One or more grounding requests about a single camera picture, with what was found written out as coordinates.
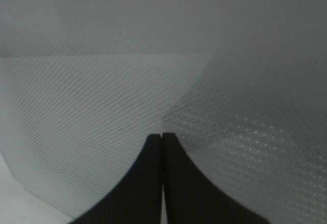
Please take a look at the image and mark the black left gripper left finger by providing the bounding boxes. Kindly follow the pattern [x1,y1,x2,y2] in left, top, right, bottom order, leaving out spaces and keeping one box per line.
[71,134,162,224]

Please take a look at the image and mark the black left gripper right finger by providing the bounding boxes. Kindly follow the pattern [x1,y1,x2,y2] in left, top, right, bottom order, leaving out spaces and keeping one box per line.
[162,133,268,223]

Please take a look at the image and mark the white microwave door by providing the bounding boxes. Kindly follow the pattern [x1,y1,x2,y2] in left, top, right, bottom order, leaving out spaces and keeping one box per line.
[1,0,326,223]

